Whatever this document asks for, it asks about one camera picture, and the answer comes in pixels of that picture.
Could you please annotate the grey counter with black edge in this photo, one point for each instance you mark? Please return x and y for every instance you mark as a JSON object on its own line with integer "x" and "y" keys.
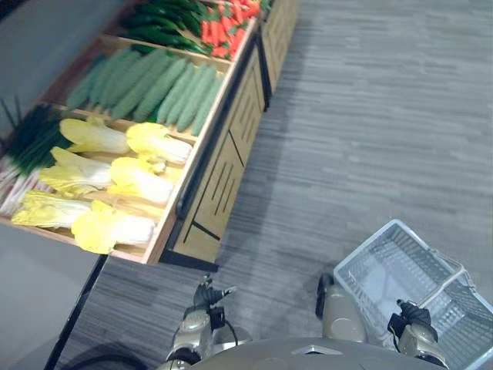
{"x": 34, "y": 293}

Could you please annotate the black left wrist clamp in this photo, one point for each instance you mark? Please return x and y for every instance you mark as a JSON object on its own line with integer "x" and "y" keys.
{"x": 217, "y": 317}

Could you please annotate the robot right leg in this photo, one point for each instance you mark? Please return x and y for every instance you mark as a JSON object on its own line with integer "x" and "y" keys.
{"x": 341, "y": 312}

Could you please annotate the black right wrist clamp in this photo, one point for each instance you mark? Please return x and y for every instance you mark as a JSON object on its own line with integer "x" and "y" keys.
{"x": 395, "y": 324}

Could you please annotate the yellow napa cabbage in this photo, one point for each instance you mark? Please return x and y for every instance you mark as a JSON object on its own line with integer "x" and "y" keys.
{"x": 96, "y": 136}
{"x": 111, "y": 229}
{"x": 77, "y": 173}
{"x": 140, "y": 181}
{"x": 50, "y": 210}
{"x": 158, "y": 142}

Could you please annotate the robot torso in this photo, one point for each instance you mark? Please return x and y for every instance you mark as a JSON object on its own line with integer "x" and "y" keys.
{"x": 308, "y": 356}

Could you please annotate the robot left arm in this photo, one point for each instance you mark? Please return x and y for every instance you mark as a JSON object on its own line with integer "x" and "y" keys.
{"x": 194, "y": 327}

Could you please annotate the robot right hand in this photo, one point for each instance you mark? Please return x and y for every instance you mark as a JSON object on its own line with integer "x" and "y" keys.
{"x": 419, "y": 315}

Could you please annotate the wooden vegetable display stand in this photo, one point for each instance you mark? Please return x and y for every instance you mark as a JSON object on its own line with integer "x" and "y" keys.
{"x": 219, "y": 181}

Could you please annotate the black wrist clamp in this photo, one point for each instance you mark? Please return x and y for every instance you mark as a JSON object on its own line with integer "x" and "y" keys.
{"x": 217, "y": 317}
{"x": 395, "y": 324}

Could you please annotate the robot leg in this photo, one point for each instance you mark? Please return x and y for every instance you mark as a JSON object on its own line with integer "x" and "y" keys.
{"x": 235, "y": 337}
{"x": 341, "y": 312}

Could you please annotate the white plastic shopping basket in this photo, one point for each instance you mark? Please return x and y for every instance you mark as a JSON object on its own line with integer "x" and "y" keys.
{"x": 389, "y": 266}

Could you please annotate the orange carrot pile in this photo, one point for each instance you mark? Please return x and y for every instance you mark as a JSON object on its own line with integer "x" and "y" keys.
{"x": 227, "y": 27}

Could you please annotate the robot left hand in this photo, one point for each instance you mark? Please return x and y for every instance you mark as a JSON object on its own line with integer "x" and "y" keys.
{"x": 204, "y": 294}

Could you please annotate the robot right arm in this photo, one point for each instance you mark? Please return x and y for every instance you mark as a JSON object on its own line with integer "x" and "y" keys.
{"x": 416, "y": 341}

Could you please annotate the green bitter gourd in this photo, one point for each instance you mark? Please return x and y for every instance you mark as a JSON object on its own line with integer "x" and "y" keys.
{"x": 186, "y": 98}
{"x": 122, "y": 81}
{"x": 208, "y": 108}
{"x": 85, "y": 83}
{"x": 140, "y": 86}
{"x": 159, "y": 90}
{"x": 176, "y": 94}
{"x": 108, "y": 79}
{"x": 197, "y": 100}

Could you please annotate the dark green pepper pile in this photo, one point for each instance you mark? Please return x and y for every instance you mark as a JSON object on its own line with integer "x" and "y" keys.
{"x": 161, "y": 23}

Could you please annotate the green scallion bunch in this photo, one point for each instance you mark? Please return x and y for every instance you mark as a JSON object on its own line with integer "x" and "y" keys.
{"x": 29, "y": 154}

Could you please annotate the robot left leg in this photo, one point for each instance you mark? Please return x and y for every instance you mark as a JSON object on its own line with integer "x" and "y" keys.
{"x": 235, "y": 337}

